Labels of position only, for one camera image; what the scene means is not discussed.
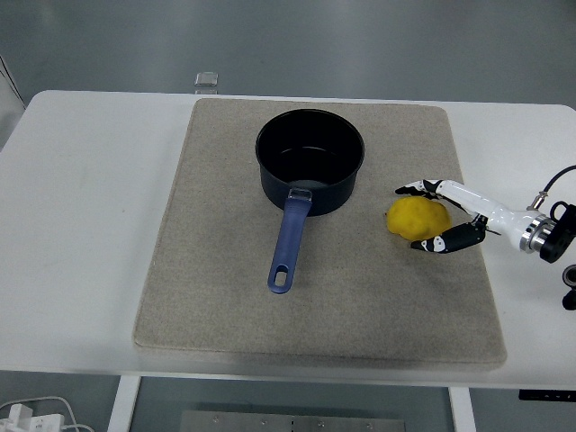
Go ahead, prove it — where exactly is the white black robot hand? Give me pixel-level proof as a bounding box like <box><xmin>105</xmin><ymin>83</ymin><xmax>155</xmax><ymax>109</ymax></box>
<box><xmin>394</xmin><ymin>178</ymin><xmax>541</xmax><ymax>254</ymax></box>

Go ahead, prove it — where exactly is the yellow potato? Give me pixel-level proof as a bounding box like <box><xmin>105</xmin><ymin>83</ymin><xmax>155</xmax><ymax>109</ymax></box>
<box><xmin>385</xmin><ymin>195</ymin><xmax>452</xmax><ymax>242</ymax></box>

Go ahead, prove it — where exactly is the beige fabric mat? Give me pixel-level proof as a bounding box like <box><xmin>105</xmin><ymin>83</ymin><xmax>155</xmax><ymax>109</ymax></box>
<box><xmin>132</xmin><ymin>97</ymin><xmax>509</xmax><ymax>371</ymax></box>

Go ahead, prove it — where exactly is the white table leg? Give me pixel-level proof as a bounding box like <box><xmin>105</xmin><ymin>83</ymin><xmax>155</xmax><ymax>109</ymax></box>
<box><xmin>105</xmin><ymin>374</ymin><xmax>143</xmax><ymax>432</ymax></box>
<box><xmin>447</xmin><ymin>385</ymin><xmax>477</xmax><ymax>432</ymax></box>

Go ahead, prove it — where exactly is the black table control panel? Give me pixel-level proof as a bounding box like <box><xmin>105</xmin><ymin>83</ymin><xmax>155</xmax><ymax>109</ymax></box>
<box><xmin>518</xmin><ymin>389</ymin><xmax>576</xmax><ymax>401</ymax></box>

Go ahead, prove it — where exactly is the white power strip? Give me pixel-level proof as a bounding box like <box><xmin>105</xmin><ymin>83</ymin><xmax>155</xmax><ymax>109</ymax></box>
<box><xmin>0</xmin><ymin>403</ymin><xmax>64</xmax><ymax>432</ymax></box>

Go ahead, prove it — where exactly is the blue pot with handle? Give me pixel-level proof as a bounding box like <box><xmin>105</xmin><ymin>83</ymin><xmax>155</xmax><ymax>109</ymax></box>
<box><xmin>255</xmin><ymin>109</ymin><xmax>366</xmax><ymax>295</ymax></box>

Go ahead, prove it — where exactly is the white cable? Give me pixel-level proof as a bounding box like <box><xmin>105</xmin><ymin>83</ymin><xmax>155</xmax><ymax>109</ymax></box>
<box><xmin>0</xmin><ymin>395</ymin><xmax>94</xmax><ymax>432</ymax></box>

